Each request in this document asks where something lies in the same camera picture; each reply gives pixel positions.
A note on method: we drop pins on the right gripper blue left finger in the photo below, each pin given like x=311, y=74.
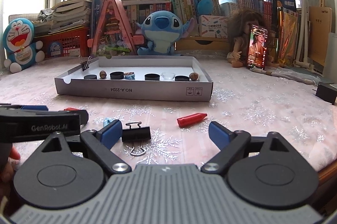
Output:
x=110, y=134

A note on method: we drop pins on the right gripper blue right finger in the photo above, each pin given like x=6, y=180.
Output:
x=220, y=135

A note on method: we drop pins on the short red crayon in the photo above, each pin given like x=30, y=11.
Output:
x=71, y=109

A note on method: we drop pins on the black binder clip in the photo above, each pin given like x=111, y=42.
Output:
x=135, y=133
x=84, y=62

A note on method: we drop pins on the large black round lid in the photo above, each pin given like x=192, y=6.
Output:
x=87, y=77

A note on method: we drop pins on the long red crayon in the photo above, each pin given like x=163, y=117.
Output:
x=192, y=119

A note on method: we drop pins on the brown walnut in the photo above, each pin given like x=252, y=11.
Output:
x=194, y=76
x=102, y=74

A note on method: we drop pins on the blue clip with bears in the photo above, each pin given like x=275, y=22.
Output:
x=129, y=75

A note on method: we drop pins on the small black lid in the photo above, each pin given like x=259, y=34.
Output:
x=181, y=78

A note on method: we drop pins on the light blue hair clip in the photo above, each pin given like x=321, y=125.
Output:
x=107, y=121

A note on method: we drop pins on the person's left hand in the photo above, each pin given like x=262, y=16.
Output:
x=7, y=172

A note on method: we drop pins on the black binder clip on box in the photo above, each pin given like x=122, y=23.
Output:
x=84, y=62

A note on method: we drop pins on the Doraemon plush toy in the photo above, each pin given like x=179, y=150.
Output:
x=21, y=51

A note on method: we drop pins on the red plastic crate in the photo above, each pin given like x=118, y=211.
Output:
x=72, y=42

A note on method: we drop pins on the white cardboard box tray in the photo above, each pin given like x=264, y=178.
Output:
x=160, y=78

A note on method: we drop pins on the pink triangular dollhouse toy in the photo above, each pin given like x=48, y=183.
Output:
x=113, y=34

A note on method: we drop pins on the smartphone with lit screen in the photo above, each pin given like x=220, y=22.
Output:
x=257, y=50

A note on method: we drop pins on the wooden drawer organiser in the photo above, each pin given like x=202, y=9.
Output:
x=202, y=43

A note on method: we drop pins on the stack of grey books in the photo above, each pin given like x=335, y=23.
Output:
x=63, y=15

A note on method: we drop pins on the white colourful stationery box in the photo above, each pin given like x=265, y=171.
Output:
x=213, y=26

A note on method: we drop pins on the white pipe rack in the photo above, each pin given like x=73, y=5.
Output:
x=301, y=59

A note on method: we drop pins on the black power adapter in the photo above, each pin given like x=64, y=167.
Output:
x=327, y=92

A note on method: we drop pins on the blue Stitch plush toy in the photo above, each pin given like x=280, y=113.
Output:
x=162, y=29

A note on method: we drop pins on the brown haired doll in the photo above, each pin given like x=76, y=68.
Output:
x=239, y=35

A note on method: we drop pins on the row of upright books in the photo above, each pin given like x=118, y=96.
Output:
x=187, y=9

